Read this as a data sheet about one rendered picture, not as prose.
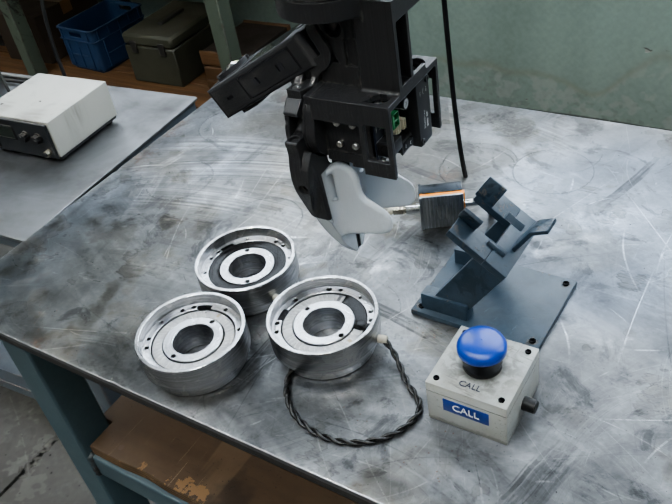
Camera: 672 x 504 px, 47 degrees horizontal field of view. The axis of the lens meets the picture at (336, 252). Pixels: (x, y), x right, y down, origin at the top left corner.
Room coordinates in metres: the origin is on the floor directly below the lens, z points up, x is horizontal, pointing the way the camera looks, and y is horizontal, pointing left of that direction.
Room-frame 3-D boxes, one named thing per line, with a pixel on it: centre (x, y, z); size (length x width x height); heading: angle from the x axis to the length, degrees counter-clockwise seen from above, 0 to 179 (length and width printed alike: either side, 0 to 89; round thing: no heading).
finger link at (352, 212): (0.46, -0.02, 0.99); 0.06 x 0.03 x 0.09; 53
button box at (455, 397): (0.42, -0.10, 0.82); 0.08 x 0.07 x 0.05; 51
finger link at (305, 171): (0.47, 0.00, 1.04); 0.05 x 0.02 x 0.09; 143
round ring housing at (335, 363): (0.53, 0.02, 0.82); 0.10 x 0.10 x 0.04
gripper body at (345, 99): (0.47, -0.03, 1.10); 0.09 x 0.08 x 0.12; 53
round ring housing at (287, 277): (0.64, 0.09, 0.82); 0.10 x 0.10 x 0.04
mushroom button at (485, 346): (0.43, -0.10, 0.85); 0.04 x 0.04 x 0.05
